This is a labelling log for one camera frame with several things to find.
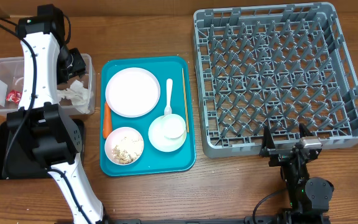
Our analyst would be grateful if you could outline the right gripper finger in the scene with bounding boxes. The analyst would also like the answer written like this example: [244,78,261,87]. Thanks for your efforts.
[262,126,275,149]
[299,123,313,138]

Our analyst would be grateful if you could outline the white tissue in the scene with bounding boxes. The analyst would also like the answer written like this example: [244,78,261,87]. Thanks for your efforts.
[57,80,93,114]

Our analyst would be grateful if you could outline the red snack wrapper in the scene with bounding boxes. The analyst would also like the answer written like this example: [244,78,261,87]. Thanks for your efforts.
[6,90,22,105]

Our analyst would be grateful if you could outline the small white food bowl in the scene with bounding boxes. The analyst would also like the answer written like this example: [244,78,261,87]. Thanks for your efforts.
[104,127,144,166]

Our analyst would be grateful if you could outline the rice food scraps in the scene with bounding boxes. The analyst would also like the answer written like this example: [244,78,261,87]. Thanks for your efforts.
[111,137,144,165]

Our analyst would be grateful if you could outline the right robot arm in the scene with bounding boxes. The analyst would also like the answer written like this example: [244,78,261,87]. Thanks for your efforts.
[252,124,334,224]

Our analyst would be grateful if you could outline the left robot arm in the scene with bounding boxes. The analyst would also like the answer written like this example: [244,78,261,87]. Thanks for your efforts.
[4,4,108,223]

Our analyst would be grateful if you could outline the clear plastic waste bin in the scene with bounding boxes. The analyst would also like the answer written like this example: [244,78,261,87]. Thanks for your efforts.
[0,54,96,116]

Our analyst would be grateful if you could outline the grey plastic dishwasher rack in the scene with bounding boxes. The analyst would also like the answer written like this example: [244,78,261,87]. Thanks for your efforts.
[193,2,358,158]

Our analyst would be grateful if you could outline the orange carrot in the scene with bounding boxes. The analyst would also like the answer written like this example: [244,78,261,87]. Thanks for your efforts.
[102,102,112,139]

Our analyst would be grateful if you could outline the large white plate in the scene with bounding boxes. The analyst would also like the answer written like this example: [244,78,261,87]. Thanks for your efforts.
[105,67,160,118]

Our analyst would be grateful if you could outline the small white cup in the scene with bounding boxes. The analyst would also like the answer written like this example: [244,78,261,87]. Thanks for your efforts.
[162,114,186,139]

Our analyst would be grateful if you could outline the white plastic spoon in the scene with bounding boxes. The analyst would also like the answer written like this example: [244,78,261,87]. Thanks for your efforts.
[164,78,173,115]

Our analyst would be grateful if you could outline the black plastic tray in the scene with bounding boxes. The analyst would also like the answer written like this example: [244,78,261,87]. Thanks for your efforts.
[0,121,51,180]

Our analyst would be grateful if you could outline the wooden chopstick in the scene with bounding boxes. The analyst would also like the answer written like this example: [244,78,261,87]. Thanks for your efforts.
[182,68,190,133]

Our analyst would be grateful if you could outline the white saucer plate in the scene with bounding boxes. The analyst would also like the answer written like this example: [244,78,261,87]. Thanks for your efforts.
[148,115,186,152]

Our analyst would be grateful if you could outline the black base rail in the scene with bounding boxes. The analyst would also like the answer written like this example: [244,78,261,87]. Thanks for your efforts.
[108,216,285,224]

